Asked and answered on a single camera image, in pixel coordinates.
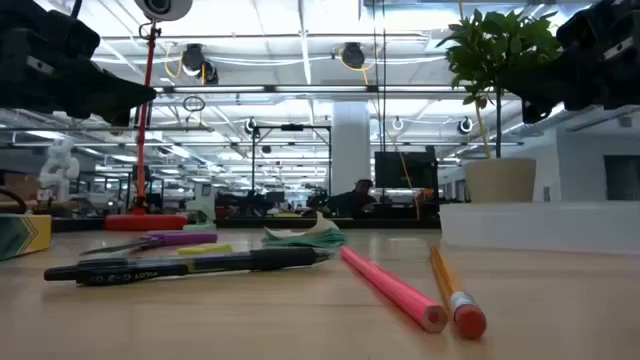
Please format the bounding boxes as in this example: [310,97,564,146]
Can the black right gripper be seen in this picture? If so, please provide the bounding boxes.
[499,0,640,124]

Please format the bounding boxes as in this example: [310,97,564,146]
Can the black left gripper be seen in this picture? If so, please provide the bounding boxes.
[0,0,157,127]

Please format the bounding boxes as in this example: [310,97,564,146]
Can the purple handled scissors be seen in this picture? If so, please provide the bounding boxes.
[79,230,219,256]

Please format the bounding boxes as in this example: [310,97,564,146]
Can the yellow highlighter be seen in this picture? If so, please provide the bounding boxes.
[176,243,234,256]

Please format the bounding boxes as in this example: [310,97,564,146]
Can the orange pencil with red eraser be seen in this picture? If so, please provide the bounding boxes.
[429,246,488,340]

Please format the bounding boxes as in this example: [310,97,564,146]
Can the black gel pen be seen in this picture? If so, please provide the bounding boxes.
[43,246,335,287]

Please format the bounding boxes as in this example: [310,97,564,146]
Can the teal sticky note pad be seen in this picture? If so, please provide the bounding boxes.
[261,212,349,249]

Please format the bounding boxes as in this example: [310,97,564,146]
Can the pink pencil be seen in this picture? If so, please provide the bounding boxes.
[340,246,449,335]

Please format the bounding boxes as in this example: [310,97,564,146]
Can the potted green plant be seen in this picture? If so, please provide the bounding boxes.
[435,7,564,204]

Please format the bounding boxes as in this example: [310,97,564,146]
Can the red desk lamp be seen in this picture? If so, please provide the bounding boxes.
[103,0,194,232]

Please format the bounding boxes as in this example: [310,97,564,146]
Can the clear plastic pencil case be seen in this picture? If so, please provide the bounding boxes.
[439,201,640,255]

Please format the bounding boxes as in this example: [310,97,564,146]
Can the mint green stapler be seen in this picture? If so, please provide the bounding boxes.
[182,199,217,232]

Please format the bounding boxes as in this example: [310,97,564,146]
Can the black monitor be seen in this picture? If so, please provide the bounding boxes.
[374,146,440,190]

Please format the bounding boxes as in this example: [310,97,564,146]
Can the white pillar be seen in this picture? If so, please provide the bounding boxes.
[331,102,372,197]

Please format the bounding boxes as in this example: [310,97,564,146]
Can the person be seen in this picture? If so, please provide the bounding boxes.
[327,178,379,219]

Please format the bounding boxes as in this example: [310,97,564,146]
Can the black ceiling cable reel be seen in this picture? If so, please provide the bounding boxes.
[341,42,366,70]
[180,43,207,76]

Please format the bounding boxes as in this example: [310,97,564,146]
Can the black frame stand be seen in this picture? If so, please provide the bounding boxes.
[251,123,333,197]

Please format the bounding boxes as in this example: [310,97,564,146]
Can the black aluminium table frame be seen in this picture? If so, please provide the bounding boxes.
[51,215,441,232]

